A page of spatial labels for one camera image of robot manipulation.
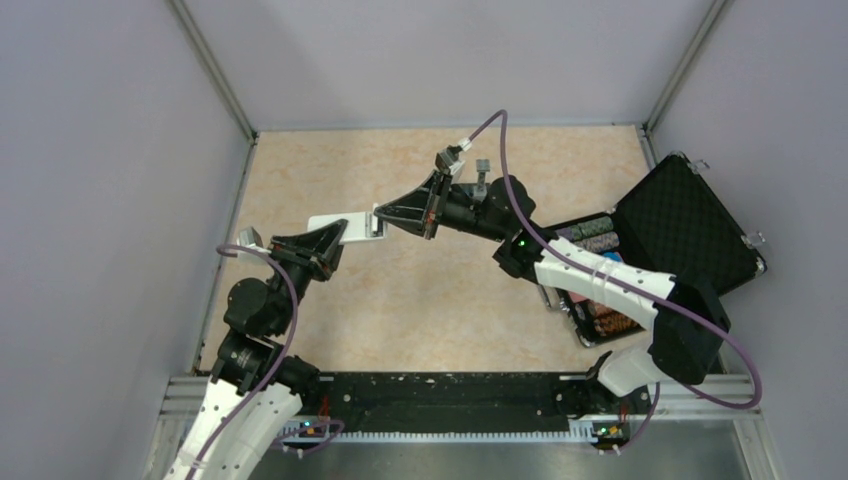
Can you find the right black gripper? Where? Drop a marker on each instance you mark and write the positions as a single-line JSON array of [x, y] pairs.
[[415, 212]]

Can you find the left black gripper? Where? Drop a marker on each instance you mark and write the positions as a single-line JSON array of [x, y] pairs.
[[319, 251]]

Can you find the white remote control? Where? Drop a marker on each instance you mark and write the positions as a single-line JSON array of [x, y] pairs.
[[361, 226]]

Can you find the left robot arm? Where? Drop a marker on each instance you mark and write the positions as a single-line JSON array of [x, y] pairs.
[[256, 386]]

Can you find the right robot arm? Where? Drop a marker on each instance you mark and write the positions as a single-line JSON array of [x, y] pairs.
[[681, 312]]

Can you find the grey lego tower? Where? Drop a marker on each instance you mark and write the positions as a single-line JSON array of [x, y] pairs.
[[482, 168]]

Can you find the black poker chip case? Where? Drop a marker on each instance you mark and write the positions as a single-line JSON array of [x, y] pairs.
[[673, 222]]

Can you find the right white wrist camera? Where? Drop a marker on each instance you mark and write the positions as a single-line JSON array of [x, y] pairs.
[[448, 161]]

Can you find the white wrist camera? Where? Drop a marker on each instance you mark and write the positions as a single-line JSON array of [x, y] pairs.
[[448, 161], [250, 239]]

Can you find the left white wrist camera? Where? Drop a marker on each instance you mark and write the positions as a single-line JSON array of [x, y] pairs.
[[250, 239]]

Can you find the chrome case handle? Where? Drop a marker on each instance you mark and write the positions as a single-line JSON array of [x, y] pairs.
[[551, 298]]

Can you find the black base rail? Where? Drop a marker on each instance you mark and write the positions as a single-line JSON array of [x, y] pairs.
[[464, 403]]

